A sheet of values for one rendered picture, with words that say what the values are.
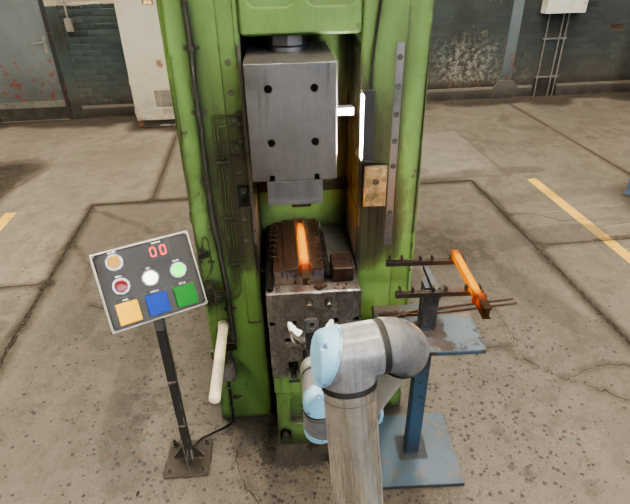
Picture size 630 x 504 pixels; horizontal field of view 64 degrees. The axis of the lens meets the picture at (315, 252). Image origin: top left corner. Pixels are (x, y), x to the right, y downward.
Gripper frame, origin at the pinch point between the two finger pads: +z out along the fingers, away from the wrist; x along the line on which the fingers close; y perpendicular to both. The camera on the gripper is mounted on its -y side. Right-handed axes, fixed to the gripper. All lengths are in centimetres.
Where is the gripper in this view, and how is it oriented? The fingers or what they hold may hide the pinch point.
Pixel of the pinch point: (310, 318)
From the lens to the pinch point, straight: 172.1
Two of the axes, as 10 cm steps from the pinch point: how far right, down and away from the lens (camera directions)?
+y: 0.2, 8.6, 5.2
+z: -0.8, -5.1, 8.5
